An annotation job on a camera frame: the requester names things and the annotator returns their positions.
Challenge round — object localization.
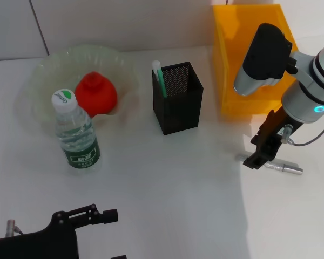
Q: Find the green utility knife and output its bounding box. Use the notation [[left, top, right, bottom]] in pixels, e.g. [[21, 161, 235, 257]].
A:
[[152, 60, 168, 98]]

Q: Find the black mesh pen holder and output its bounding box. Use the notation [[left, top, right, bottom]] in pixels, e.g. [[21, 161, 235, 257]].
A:
[[152, 61, 205, 135]]

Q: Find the right gripper cable with plug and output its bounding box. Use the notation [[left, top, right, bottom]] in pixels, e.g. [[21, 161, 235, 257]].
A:
[[280, 117, 324, 147]]

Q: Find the gripper cable with plug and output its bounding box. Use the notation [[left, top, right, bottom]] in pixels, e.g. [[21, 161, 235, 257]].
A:
[[280, 117, 324, 147], [5, 220, 24, 237]]

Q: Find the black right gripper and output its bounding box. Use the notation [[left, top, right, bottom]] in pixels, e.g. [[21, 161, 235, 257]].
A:
[[242, 106, 303, 171]]

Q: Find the yellow plastic bin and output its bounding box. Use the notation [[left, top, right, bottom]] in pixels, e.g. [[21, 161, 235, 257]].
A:
[[212, 4, 299, 116]]

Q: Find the silver glitter pen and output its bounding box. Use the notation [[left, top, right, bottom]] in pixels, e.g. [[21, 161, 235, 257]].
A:
[[235, 152, 304, 175]]

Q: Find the green glass fruit plate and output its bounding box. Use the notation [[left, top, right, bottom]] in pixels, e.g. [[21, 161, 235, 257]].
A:
[[16, 44, 140, 127]]

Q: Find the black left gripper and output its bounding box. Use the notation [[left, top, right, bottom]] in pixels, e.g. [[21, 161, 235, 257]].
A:
[[0, 203, 127, 259]]

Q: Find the left gripper cable with plug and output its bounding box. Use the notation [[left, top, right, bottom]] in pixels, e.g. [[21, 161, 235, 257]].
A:
[[5, 220, 24, 237]]

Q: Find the orange fruit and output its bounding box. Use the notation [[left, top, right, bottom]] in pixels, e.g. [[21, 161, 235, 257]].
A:
[[74, 71, 118, 117]]

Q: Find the clear green-label water bottle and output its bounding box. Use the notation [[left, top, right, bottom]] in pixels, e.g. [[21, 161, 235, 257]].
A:
[[51, 87, 102, 171]]

